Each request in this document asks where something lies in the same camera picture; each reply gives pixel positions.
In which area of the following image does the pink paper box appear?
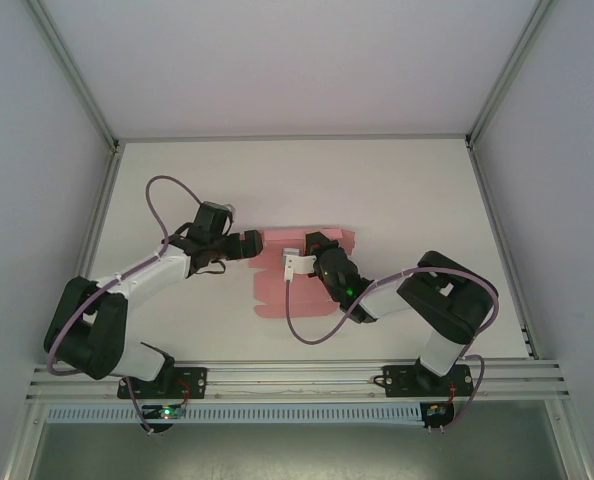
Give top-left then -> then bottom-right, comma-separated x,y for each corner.
249,227 -> 358,321

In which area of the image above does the circuit board green light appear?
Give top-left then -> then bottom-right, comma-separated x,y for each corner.
144,404 -> 188,421

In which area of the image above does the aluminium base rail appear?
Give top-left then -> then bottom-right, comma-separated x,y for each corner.
25,358 -> 571,404

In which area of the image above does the aluminium table side rail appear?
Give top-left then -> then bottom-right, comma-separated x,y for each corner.
76,147 -> 124,371
467,144 -> 541,360

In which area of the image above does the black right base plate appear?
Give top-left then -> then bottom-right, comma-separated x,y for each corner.
382,363 -> 474,400

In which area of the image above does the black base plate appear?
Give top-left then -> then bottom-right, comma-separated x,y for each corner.
382,363 -> 474,400
115,366 -> 209,401

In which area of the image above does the white slotted cable duct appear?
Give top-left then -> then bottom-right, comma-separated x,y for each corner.
45,402 -> 424,427

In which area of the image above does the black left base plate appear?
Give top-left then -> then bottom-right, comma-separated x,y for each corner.
115,366 -> 209,401

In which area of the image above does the aluminium frame post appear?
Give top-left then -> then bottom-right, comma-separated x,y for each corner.
24,0 -> 124,151
465,0 -> 561,149

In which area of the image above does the aluminium frame leg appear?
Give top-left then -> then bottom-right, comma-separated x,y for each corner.
551,399 -> 594,480
0,399 -> 46,480

